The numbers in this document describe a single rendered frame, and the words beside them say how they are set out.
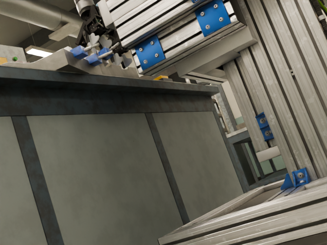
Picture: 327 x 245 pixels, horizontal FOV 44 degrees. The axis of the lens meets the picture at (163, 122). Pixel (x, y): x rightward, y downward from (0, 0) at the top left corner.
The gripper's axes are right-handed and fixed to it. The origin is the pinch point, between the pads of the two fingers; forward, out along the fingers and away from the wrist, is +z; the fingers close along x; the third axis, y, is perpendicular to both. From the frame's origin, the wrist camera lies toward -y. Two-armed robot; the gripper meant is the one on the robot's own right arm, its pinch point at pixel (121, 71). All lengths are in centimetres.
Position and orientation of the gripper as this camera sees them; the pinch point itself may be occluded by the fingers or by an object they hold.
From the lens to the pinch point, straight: 196.3
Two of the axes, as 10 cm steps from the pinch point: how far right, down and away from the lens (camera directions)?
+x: 5.3, -0.3, 8.5
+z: 3.3, 9.3, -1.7
